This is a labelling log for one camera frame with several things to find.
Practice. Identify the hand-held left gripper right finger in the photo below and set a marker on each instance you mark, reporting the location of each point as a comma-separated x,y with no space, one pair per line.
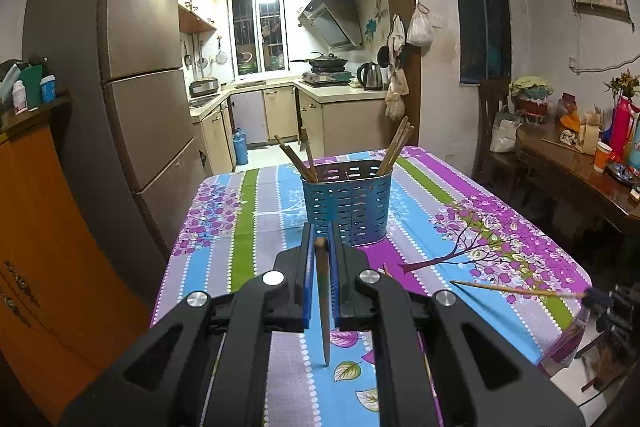
336,277

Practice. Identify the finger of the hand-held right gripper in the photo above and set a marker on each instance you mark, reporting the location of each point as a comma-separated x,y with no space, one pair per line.
612,329
597,298

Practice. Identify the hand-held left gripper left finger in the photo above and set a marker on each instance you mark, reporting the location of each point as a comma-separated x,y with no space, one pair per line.
308,277

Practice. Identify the slender wooden chopstick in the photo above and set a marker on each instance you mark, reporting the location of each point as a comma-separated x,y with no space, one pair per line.
385,271
500,286
324,307

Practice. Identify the blue slotted utensil holder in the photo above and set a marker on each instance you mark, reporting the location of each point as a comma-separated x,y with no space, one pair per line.
345,207

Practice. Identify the set of wooden chopsticks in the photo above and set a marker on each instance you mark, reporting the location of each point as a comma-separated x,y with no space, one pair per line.
396,147

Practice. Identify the floral striped tablecloth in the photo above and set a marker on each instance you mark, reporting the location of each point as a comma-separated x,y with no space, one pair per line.
260,217

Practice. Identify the dark wooden side table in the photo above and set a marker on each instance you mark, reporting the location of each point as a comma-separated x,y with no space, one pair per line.
565,167

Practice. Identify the orange paper cup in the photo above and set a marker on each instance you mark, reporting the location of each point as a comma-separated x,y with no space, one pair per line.
602,157

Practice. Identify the beige base cabinets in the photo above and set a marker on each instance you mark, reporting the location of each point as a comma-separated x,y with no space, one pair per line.
345,122

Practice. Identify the thin wooden stick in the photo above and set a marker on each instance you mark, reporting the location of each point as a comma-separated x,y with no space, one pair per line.
556,143

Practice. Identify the brown paper bag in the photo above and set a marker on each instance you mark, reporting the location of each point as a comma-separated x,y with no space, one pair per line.
589,134

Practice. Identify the red thermos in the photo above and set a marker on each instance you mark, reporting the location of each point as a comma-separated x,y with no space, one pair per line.
622,127

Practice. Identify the beige mesh bag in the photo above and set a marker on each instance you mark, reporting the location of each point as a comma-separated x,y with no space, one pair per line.
395,104
400,79

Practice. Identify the white shopping bag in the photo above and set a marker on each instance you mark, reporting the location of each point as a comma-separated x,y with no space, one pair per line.
505,134

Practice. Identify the glass jar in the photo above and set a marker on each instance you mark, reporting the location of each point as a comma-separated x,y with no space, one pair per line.
565,104

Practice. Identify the gas stove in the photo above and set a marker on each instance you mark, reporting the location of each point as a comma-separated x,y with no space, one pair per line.
327,78

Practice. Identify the steel electric kettle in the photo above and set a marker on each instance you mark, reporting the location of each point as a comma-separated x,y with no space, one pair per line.
371,77

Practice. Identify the flower bouquet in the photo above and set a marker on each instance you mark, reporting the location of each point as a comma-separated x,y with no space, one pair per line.
624,84

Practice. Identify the black wok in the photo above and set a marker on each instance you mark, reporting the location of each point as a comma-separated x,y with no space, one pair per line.
327,62

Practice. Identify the grey electric cooker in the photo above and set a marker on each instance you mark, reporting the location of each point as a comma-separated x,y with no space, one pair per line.
204,87

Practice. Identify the dark wooden chair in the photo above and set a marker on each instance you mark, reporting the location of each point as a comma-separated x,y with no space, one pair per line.
492,99

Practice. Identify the hanging metal strainer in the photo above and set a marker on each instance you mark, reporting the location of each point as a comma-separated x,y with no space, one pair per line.
220,56
201,60

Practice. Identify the white hanging cloth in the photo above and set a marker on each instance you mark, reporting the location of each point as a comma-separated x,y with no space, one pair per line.
397,34

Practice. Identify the hanging small pan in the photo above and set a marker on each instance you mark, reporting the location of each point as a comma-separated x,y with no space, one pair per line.
187,58

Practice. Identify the steel range hood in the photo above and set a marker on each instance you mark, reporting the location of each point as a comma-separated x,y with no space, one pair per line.
332,22

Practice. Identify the barred kitchen window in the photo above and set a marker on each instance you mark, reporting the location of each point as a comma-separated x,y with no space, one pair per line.
245,27

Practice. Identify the white plastic bag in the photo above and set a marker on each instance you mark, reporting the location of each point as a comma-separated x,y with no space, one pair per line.
420,29

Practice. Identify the orange wooden cabinet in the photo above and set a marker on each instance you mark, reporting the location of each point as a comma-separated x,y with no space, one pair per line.
50,217

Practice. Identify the dark curtained window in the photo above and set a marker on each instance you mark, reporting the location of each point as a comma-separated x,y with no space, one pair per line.
480,7

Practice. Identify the grey-brown three-door refrigerator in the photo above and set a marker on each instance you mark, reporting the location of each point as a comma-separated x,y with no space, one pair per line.
145,7

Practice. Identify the blue and white jar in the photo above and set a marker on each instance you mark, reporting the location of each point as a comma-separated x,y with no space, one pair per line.
48,89

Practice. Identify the green container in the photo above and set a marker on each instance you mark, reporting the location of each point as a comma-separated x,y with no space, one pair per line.
33,84

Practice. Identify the white bottle red label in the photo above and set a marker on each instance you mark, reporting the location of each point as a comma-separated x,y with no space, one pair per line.
19,99

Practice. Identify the pale blue box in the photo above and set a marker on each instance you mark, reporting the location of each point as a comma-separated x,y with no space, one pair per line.
10,79

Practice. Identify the flower wall decal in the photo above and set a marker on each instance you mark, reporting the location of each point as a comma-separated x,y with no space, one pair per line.
372,22

